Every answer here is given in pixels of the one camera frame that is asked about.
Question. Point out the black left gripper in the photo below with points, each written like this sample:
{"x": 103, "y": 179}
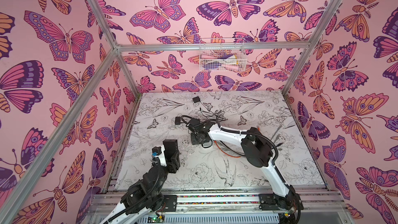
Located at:
{"x": 172, "y": 166}

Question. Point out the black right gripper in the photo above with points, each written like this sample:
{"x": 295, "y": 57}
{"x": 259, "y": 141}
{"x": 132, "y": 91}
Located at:
{"x": 194, "y": 124}

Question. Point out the black network switch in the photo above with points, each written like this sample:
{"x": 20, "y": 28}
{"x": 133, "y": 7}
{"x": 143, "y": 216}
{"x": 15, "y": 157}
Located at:
{"x": 171, "y": 149}

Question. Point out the black power adapter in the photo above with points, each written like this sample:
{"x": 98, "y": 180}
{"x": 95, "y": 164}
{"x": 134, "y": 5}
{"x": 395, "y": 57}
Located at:
{"x": 178, "y": 120}
{"x": 206, "y": 109}

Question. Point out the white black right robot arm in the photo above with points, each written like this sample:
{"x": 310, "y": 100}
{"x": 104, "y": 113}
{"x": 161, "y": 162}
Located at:
{"x": 261, "y": 153}

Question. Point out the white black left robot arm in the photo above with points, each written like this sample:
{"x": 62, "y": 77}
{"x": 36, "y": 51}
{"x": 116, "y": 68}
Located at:
{"x": 145, "y": 195}

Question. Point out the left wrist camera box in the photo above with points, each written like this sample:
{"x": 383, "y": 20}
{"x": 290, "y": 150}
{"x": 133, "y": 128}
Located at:
{"x": 158, "y": 156}

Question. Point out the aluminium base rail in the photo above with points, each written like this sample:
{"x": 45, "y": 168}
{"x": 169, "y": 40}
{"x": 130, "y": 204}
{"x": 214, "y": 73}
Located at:
{"x": 228, "y": 206}

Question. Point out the white wire basket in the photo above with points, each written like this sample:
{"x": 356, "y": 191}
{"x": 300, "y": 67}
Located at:
{"x": 223, "y": 57}

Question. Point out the aluminium frame post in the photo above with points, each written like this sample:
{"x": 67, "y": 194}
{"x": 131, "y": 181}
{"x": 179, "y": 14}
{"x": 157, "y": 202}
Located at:
{"x": 113, "y": 44}

